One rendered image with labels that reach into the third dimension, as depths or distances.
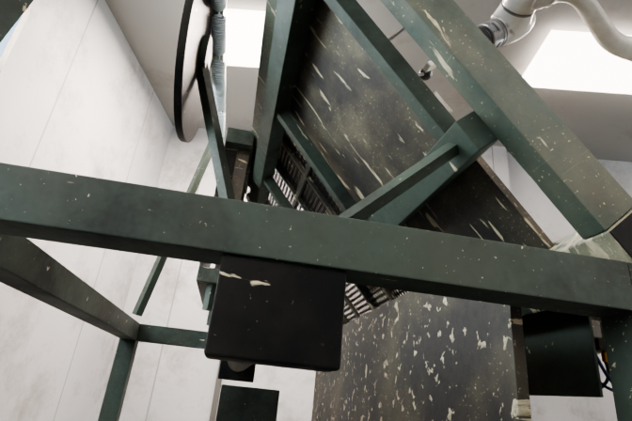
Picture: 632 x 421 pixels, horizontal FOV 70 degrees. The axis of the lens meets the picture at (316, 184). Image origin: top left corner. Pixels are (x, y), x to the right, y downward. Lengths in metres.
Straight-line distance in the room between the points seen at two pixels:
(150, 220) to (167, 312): 3.87
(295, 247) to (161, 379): 3.87
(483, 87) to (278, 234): 0.53
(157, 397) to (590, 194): 4.03
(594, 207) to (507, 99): 0.27
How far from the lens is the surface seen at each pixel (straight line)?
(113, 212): 0.76
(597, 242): 1.03
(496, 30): 1.53
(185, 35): 1.79
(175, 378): 4.50
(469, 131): 1.01
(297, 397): 4.32
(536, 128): 1.02
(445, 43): 1.04
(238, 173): 2.49
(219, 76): 2.52
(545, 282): 0.89
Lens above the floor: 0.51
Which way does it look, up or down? 25 degrees up
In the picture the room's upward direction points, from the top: 6 degrees clockwise
